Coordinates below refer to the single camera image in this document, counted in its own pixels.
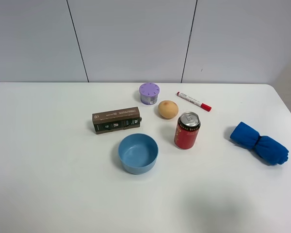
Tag red soda can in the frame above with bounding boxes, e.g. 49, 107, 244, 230
174, 112, 201, 150

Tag yellow round fruit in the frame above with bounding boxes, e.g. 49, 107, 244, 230
158, 100, 178, 119

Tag purple lidded round container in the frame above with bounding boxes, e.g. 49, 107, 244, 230
139, 83, 160, 105

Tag blue bowl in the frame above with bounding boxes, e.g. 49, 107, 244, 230
118, 133, 159, 175

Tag brown rectangular box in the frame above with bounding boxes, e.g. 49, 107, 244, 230
92, 107, 142, 134

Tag red capped white marker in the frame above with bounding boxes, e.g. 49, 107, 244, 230
176, 91, 211, 112

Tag blue rolled towel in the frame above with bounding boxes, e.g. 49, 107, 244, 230
230, 122, 289, 165

